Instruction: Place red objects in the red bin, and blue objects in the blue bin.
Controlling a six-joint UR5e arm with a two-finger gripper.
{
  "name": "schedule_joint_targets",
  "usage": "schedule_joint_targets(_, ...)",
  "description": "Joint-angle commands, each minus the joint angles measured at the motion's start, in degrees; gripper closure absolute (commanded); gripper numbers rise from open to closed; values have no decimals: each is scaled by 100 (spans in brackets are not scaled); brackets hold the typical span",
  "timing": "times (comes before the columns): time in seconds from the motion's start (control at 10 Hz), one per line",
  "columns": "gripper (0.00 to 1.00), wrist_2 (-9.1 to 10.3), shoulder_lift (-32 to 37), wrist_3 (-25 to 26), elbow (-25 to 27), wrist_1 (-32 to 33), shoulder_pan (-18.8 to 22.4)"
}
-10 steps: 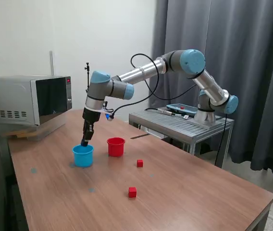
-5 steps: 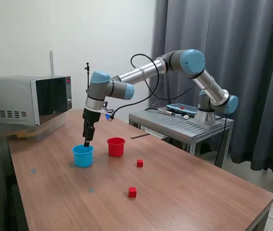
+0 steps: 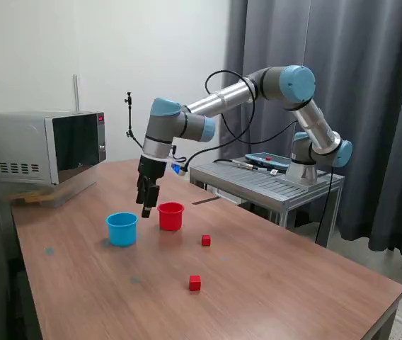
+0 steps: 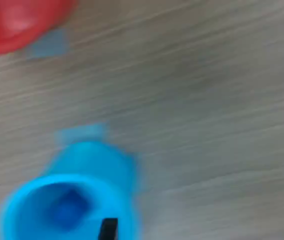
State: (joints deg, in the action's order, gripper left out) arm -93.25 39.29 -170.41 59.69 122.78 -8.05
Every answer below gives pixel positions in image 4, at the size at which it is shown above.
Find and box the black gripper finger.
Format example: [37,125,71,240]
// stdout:
[97,218,119,240]

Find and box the blue plastic cup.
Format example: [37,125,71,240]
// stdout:
[0,141,144,240]

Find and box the red plastic cup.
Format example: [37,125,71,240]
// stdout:
[0,0,79,55]

